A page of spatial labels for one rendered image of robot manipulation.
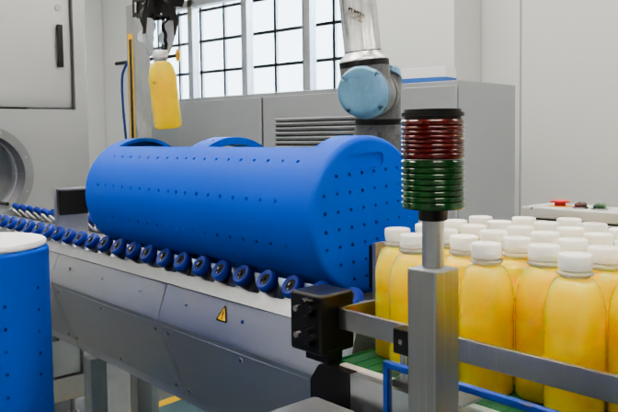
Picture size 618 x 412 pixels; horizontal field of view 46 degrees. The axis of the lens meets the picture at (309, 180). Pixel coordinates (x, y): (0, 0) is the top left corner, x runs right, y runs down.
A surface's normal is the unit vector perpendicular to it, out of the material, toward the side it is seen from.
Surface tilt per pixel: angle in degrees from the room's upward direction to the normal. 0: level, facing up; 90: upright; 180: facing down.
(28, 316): 90
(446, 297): 90
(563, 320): 90
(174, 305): 70
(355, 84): 100
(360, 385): 90
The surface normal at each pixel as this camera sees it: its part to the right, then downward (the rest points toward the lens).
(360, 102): -0.26, 0.24
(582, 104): -0.66, 0.05
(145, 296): -0.71, -0.29
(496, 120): 0.75, 0.03
